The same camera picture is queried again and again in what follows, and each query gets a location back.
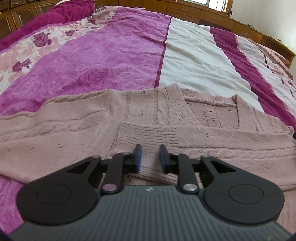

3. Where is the pink lace-edged pillow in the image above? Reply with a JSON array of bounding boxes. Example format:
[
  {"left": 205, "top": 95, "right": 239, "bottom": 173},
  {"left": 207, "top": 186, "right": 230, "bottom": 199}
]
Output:
[{"left": 245, "top": 37, "right": 293, "bottom": 81}]

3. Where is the purple floral striped bedspread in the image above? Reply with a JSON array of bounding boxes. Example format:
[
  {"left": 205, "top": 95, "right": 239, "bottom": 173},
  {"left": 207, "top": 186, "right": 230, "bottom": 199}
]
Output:
[{"left": 1, "top": 6, "right": 295, "bottom": 233}]

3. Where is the dark wooden headboard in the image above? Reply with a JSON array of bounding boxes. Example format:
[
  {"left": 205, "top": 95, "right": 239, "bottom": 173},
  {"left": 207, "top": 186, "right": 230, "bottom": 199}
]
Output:
[{"left": 0, "top": 0, "right": 59, "bottom": 39}]

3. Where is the long low wooden cabinet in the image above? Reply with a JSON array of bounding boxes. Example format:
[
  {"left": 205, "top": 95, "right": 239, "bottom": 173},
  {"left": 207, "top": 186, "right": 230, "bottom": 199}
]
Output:
[{"left": 94, "top": 0, "right": 296, "bottom": 69}]

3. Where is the pink knitted cardigan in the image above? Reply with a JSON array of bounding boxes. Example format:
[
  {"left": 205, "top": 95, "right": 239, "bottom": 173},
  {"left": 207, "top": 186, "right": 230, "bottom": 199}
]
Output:
[{"left": 0, "top": 83, "right": 296, "bottom": 229}]

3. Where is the window with wooden frame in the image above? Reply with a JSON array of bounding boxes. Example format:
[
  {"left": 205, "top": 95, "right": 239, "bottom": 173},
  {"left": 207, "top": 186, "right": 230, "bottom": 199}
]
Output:
[{"left": 186, "top": 0, "right": 234, "bottom": 13}]

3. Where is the magenta pillow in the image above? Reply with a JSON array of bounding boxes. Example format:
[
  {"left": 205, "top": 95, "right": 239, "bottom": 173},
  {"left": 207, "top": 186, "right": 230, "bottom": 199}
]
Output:
[{"left": 1, "top": 1, "right": 95, "bottom": 50}]

